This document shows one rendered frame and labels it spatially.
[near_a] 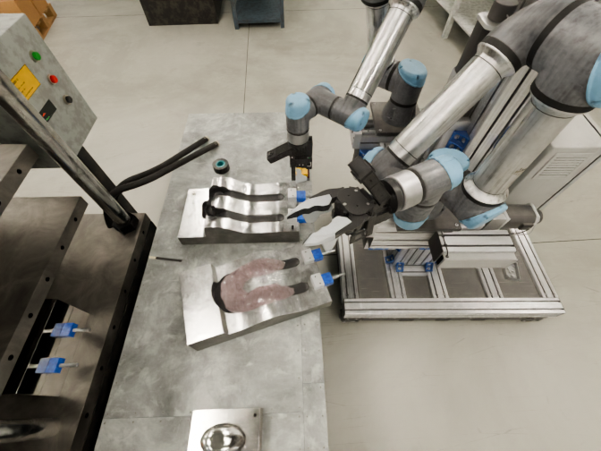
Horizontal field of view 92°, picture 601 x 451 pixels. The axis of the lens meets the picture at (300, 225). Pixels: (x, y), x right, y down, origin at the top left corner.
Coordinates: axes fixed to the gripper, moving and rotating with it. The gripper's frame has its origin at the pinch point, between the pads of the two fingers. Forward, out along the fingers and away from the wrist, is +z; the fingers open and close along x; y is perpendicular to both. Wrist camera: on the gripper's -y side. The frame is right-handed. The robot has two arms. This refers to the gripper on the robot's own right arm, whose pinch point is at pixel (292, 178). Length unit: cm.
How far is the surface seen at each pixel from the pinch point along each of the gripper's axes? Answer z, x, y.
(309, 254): 12.7, -27.9, 5.8
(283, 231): 11.9, -17.6, -4.2
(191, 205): 14.8, -1.2, -44.9
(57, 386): 20, -70, -78
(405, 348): 101, -49, 65
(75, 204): -3, -13, -79
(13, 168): -27, -19, -79
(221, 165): 19.8, 27.6, -36.5
